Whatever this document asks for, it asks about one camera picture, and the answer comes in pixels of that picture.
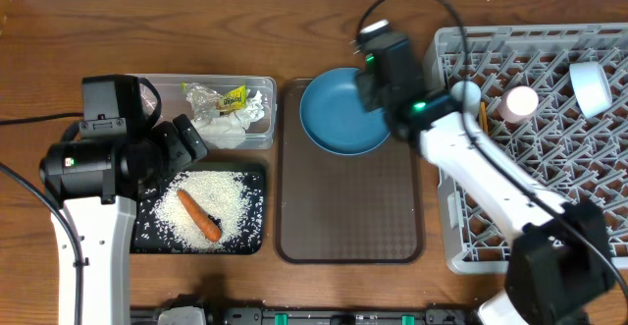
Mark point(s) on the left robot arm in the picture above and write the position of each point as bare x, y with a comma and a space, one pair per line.
95, 177

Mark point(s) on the light blue cup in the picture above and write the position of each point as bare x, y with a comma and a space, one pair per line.
469, 94

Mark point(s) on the yellow snack wrapper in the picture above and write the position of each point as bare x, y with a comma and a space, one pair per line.
232, 100

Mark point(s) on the black waste tray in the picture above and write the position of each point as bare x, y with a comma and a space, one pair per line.
245, 236

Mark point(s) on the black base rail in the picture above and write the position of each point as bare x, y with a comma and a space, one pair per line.
265, 316

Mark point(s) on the crumpled white tissue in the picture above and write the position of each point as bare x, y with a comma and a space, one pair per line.
230, 130

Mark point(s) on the pile of rice grains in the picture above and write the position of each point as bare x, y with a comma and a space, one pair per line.
225, 192

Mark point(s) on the orange carrot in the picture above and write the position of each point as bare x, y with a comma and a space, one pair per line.
200, 218

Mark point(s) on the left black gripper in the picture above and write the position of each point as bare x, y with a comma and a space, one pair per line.
183, 150

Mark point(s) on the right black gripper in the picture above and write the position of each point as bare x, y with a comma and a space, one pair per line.
367, 104

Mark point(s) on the light blue bowl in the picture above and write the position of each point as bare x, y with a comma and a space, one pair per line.
591, 88

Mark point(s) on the grey dishwasher rack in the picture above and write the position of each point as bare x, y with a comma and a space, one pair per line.
559, 147

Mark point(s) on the crumpled silver foil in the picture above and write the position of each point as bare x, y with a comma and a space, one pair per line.
203, 100

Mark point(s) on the dark blue plate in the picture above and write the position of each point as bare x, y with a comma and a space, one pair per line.
332, 115

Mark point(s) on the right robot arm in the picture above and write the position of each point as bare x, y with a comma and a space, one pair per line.
559, 260

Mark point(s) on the clear plastic waste bin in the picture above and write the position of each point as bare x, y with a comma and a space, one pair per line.
173, 100

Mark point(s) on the brown serving tray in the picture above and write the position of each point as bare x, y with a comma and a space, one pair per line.
334, 209

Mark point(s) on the pink cup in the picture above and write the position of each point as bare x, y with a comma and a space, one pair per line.
518, 104

